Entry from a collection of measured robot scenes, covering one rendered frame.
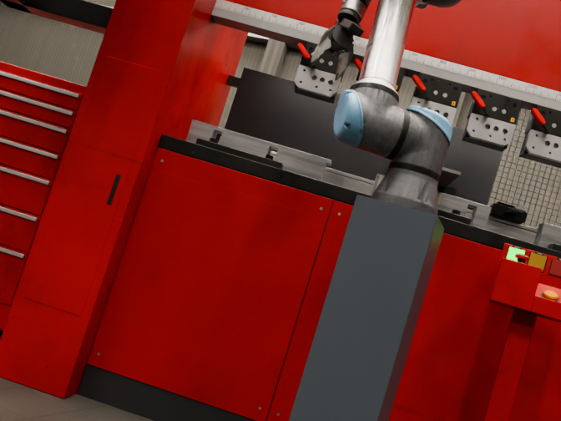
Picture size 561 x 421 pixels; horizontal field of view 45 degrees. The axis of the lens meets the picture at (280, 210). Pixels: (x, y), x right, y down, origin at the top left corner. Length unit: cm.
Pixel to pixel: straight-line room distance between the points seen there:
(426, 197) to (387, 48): 35
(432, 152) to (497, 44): 99
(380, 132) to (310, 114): 141
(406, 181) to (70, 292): 114
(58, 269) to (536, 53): 170
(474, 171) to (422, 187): 140
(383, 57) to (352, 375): 70
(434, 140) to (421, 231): 21
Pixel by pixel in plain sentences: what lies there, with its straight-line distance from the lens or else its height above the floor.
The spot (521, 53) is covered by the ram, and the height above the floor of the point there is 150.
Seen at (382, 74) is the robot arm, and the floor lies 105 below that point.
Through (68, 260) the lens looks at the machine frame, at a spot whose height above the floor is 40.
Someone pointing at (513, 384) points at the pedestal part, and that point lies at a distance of 202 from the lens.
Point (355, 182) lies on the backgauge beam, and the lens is 256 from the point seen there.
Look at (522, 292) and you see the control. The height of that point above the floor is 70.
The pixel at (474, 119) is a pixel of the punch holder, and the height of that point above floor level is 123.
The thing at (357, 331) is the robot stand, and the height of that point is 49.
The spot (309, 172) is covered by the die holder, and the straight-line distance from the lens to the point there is 231.
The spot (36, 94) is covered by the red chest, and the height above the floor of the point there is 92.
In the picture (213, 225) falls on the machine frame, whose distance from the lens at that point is 220.
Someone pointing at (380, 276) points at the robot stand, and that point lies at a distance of 146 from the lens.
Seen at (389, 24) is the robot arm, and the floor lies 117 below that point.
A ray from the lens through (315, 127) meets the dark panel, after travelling 288.
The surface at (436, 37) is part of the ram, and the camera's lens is 244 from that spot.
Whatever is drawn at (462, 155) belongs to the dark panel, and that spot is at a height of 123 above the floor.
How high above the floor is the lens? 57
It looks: 5 degrees up
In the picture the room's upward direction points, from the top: 17 degrees clockwise
